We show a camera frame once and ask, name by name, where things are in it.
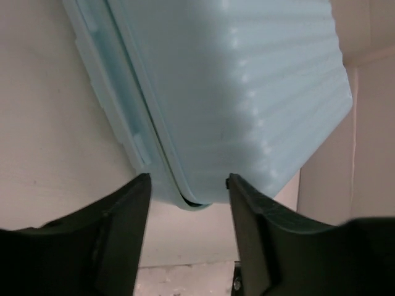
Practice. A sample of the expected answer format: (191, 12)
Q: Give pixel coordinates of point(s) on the light blue hard-shell suitcase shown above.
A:
(197, 90)

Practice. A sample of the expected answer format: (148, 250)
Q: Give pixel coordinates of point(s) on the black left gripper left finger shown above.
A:
(92, 251)

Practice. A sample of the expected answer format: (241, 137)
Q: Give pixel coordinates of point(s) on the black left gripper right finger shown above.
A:
(282, 252)

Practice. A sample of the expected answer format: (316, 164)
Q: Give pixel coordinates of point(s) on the black base rail with white cover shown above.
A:
(237, 285)

